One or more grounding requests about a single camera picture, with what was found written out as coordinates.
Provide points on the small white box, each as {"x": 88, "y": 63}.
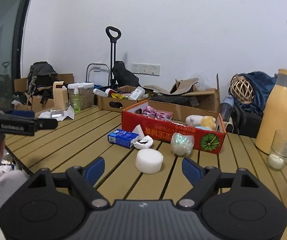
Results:
{"x": 137, "y": 93}

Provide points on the open brown cardboard box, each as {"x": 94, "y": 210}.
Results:
{"x": 41, "y": 105}

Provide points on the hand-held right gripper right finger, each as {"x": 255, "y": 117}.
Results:
{"x": 192, "y": 171}

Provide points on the white plush toy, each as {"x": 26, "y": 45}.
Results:
{"x": 194, "y": 120}

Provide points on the large brown cardboard box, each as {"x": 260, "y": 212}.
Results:
{"x": 196, "y": 105}

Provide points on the blue hair dryer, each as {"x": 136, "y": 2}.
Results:
{"x": 226, "y": 110}

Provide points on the yellow plush toy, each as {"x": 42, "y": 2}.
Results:
{"x": 208, "y": 122}

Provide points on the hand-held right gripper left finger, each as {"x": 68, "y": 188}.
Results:
{"x": 94, "y": 171}

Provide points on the crumpled paper scraps pile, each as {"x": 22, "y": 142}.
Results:
{"x": 7, "y": 166}

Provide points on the green spray bottle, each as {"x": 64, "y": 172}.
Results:
{"x": 76, "y": 102}

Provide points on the yellow thermos jug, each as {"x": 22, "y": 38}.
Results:
{"x": 278, "y": 115}

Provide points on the glass cup with white candle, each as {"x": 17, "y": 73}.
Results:
{"x": 278, "y": 152}

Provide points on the blue tissue pack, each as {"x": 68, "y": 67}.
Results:
{"x": 122, "y": 137}

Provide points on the red cardboard box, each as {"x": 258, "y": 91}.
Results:
{"x": 163, "y": 136}

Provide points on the dark backpack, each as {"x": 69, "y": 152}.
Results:
{"x": 41, "y": 77}

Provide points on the white foam disc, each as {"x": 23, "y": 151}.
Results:
{"x": 149, "y": 161}

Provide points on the black trolley bag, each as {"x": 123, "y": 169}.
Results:
{"x": 124, "y": 76}

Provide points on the dark blue blanket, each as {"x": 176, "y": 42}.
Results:
{"x": 263, "y": 90}

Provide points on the clear grain container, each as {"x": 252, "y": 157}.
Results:
{"x": 86, "y": 96}

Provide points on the small brown cardboard box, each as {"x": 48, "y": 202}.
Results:
{"x": 108, "y": 103}

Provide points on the clear bag of white puffs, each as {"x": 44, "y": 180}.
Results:
{"x": 182, "y": 145}

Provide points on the white metal step stool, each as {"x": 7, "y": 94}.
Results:
{"x": 97, "y": 66}

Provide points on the white wall socket panel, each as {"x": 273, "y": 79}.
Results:
{"x": 146, "y": 69}

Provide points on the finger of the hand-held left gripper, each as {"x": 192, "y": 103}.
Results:
{"x": 23, "y": 113}
{"x": 47, "y": 124}

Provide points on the beige paper carton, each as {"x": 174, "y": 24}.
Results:
{"x": 59, "y": 97}

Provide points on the beige cloth bag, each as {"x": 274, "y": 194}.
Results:
{"x": 181, "y": 87}

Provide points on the woven rattan ball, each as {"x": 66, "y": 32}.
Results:
{"x": 242, "y": 88}

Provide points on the crumpled white paper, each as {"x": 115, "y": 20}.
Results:
{"x": 56, "y": 115}

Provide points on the dark framed glass door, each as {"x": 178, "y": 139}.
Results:
{"x": 1, "y": 42}

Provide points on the white bottle with red cap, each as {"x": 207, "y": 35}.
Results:
{"x": 103, "y": 93}

